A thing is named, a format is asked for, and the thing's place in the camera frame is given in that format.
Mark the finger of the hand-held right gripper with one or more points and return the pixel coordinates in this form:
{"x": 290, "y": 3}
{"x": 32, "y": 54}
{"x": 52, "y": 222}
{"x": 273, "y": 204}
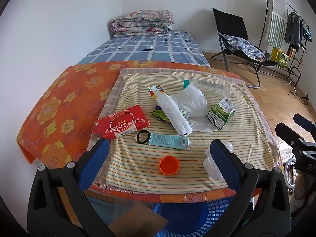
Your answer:
{"x": 291, "y": 135}
{"x": 305, "y": 121}

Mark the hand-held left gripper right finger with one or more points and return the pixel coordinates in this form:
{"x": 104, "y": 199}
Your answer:
{"x": 226, "y": 163}

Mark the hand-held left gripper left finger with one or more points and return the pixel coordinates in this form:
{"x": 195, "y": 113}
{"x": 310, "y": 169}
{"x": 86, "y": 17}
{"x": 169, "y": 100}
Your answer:
{"x": 95, "y": 163}

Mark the green white milk carton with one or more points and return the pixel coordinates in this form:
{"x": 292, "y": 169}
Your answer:
{"x": 219, "y": 113}

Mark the blue plastic basket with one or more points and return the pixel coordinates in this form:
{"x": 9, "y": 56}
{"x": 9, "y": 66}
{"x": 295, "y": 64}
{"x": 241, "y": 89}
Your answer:
{"x": 187, "y": 217}

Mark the white ribbed plastic package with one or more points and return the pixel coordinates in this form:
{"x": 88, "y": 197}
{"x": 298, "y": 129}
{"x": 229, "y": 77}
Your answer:
{"x": 175, "y": 114}

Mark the crumpled white plastic cup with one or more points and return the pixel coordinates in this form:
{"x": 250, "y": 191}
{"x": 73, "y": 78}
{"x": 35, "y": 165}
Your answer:
{"x": 209, "y": 163}

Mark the striped yellow cloth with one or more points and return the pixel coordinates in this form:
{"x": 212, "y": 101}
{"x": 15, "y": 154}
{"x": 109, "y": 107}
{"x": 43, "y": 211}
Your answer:
{"x": 148, "y": 163}

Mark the orange bottle cap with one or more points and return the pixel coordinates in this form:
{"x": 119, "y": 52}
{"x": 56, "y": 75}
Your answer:
{"x": 169, "y": 166}

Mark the teal tube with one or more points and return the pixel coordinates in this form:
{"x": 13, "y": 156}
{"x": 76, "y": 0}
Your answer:
{"x": 167, "y": 140}

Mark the orange floral blanket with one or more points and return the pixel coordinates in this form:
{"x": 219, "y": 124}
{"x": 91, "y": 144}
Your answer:
{"x": 61, "y": 108}

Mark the white plastic bag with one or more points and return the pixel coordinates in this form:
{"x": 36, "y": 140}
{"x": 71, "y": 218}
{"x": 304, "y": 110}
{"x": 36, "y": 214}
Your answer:
{"x": 192, "y": 103}

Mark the yellow crate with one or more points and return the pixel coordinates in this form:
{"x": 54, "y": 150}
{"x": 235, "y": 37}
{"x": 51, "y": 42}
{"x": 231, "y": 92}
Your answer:
{"x": 277, "y": 55}

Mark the brown cardboard piece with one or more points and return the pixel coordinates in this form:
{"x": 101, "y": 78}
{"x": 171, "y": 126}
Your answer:
{"x": 138, "y": 219}

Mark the clear plastic bottle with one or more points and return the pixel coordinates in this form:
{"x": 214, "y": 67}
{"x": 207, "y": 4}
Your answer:
{"x": 212, "y": 86}

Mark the wavy green blue snack packet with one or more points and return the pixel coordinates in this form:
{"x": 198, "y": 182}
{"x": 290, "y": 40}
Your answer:
{"x": 159, "y": 114}

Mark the teal garment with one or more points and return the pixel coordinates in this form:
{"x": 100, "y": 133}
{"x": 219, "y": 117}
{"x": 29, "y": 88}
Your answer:
{"x": 306, "y": 33}

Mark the dark jacket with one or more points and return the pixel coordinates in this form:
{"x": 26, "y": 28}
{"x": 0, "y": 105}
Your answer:
{"x": 292, "y": 29}

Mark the blue white striped cloth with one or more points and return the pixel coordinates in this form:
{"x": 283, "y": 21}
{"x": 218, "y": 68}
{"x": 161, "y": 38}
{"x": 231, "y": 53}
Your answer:
{"x": 244, "y": 45}

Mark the green white striped towel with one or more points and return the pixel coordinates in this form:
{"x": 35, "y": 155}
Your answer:
{"x": 276, "y": 19}

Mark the black folding chair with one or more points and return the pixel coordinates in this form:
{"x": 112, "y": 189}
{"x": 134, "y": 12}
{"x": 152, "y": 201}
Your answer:
{"x": 229, "y": 22}

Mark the blue plaid bed sheet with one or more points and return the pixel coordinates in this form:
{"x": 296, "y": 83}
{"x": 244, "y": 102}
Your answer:
{"x": 148, "y": 47}

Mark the folded floral quilt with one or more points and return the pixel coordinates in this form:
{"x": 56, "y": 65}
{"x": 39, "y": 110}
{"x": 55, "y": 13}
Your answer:
{"x": 140, "y": 23}

